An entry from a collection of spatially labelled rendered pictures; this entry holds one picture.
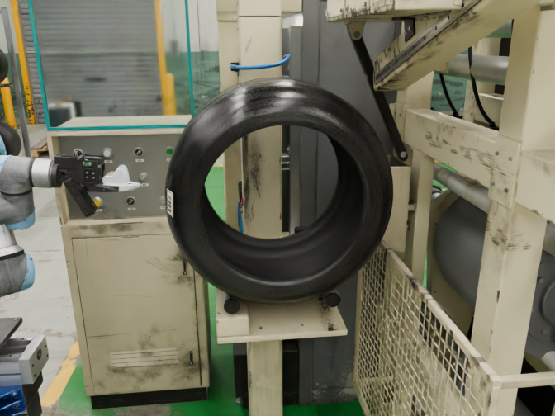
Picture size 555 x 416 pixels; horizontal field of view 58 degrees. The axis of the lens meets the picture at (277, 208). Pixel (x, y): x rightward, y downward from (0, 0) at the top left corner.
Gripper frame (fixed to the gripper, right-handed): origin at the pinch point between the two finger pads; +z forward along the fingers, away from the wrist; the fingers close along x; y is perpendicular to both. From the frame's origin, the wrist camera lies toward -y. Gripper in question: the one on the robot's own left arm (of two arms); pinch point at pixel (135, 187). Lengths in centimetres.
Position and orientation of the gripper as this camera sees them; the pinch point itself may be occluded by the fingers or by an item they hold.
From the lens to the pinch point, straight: 136.7
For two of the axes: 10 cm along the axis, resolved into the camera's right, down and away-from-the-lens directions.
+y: 1.1, -9.5, -3.0
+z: 9.9, 0.7, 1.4
